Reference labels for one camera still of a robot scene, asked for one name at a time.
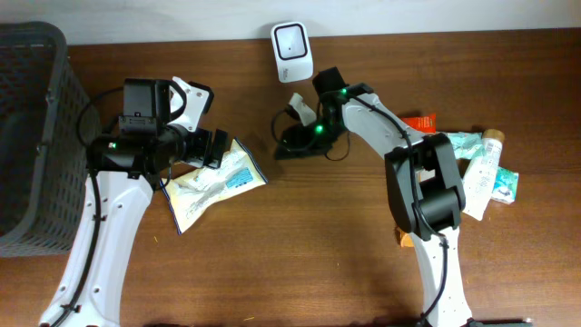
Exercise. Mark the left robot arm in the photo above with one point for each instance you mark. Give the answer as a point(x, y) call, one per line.
point(157, 128)

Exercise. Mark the teal wipes packet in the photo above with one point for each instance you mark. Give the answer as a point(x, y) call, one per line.
point(465, 145)

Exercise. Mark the white tube with cork cap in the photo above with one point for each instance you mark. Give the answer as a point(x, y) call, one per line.
point(479, 178)

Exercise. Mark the grey plastic mesh basket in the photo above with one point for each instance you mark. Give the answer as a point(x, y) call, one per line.
point(42, 124)

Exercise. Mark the small teal white tissue pack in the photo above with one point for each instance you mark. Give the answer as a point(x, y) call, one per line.
point(505, 186)

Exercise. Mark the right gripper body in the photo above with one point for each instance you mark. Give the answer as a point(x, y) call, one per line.
point(316, 141)

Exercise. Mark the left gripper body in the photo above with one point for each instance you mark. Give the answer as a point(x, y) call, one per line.
point(198, 146)

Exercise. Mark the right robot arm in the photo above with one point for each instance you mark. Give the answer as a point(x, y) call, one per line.
point(425, 191)

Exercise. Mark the white blue snack bag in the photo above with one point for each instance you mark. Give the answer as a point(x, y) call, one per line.
point(190, 195)

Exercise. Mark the white barcode scanner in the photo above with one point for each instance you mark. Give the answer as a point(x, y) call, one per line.
point(291, 48)

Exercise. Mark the orange spaghetti packet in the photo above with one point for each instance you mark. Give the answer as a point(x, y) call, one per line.
point(424, 124)

